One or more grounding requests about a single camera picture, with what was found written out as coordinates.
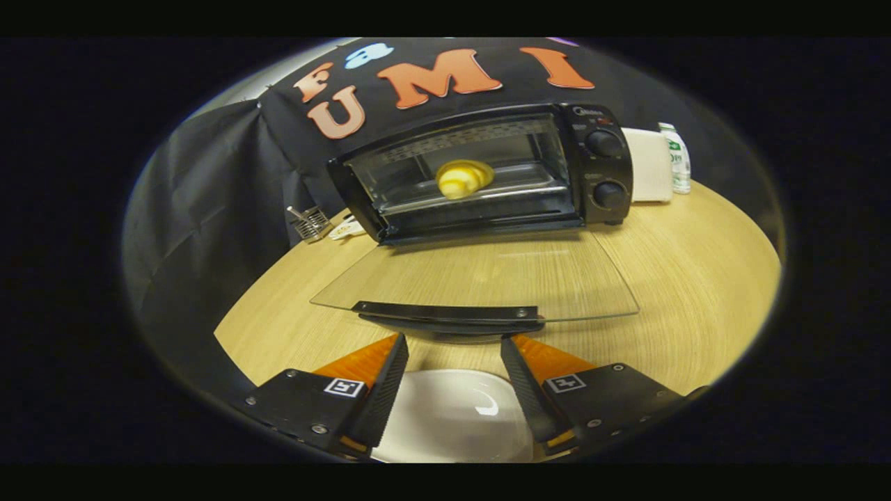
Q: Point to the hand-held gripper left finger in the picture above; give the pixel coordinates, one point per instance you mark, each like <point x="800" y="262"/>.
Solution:
<point x="379" y="396"/>

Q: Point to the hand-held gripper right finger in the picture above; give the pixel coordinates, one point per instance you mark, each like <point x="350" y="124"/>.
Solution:
<point x="525" y="393"/>

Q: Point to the yellow croissant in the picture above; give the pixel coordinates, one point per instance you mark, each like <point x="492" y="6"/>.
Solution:
<point x="461" y="179"/>

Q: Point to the black toaster oven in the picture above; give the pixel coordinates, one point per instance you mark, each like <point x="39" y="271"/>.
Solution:
<point x="602" y="167"/>

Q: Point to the white plate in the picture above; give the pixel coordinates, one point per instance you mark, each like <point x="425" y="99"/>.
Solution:
<point x="445" y="424"/>

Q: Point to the small white flat object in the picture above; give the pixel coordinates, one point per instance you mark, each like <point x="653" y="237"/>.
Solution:
<point x="346" y="228"/>

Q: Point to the small glass holder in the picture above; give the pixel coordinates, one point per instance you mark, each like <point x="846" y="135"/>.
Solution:
<point x="310" y="224"/>

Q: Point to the white rectangular container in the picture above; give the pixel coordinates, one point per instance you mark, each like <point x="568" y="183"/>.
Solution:
<point x="647" y="167"/>

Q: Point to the black backdrop cloth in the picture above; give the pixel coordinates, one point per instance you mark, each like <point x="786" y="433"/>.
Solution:
<point x="209" y="188"/>

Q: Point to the white bottle green label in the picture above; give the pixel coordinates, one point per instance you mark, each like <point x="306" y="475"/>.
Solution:
<point x="679" y="163"/>

